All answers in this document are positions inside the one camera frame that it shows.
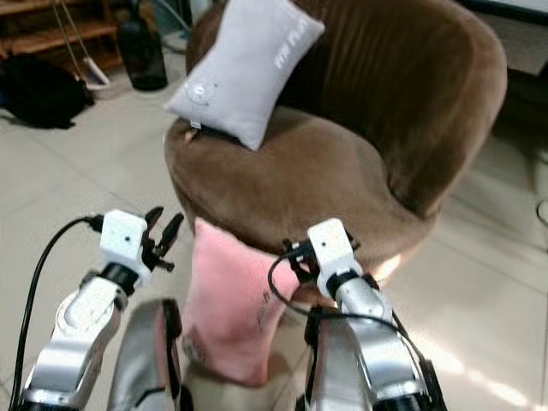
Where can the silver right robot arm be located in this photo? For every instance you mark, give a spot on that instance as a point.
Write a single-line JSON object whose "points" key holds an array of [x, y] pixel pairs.
{"points": [[372, 334]]}

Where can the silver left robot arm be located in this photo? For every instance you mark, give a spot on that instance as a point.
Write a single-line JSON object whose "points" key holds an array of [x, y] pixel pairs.
{"points": [[73, 334]]}

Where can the pink pillow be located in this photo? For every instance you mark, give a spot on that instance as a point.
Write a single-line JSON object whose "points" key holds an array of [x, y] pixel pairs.
{"points": [[231, 308]]}

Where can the grey printed pillow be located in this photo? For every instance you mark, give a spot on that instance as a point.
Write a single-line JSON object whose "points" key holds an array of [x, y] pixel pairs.
{"points": [[248, 73]]}

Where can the brown round velvet sofa chair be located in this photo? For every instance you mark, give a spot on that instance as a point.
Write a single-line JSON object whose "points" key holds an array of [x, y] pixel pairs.
{"points": [[402, 103]]}

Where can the silver left robot leg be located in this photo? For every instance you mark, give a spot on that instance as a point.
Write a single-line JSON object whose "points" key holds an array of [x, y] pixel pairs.
{"points": [[145, 360]]}

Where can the silver robot leg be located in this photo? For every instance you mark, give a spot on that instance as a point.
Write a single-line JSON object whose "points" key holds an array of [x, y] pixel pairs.
{"points": [[334, 368], [145, 360]]}

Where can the silver right robot leg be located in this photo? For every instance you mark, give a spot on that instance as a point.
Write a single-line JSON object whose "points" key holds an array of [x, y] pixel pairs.
{"points": [[334, 368]]}

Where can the white dustpan with sticks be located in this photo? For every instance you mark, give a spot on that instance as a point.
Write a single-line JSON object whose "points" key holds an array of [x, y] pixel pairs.
{"points": [[96, 75]]}

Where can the black water jug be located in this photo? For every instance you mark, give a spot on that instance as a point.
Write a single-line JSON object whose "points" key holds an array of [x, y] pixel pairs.
{"points": [[142, 56]]}

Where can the black bag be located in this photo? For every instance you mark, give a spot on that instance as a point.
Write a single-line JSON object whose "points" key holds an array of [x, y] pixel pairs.
{"points": [[43, 92]]}

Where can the wooden shelf rack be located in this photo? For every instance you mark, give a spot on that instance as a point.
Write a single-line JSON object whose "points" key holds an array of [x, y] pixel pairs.
{"points": [[51, 38]]}

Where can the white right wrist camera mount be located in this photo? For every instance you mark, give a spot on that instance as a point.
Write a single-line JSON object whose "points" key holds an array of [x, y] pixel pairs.
{"points": [[331, 248]]}

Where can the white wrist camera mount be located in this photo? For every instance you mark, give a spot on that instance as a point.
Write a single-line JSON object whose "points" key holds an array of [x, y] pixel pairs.
{"points": [[122, 240], [331, 248]]}

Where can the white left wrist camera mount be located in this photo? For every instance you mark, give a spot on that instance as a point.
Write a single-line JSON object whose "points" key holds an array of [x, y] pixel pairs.
{"points": [[122, 240]]}

